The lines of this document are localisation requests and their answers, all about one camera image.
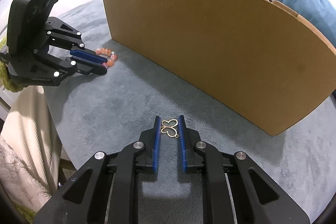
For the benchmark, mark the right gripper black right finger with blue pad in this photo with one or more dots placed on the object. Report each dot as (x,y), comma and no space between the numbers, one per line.
(191,148)

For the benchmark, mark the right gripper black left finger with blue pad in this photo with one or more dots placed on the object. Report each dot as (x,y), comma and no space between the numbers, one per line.
(147,162)

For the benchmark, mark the gold butterfly pendant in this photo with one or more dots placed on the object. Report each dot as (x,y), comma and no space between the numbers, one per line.
(169,127)

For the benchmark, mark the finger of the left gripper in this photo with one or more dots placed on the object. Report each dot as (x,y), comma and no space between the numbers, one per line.
(88,56)
(86,67)

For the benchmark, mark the brown cardboard box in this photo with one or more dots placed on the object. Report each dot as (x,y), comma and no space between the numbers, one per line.
(258,57)

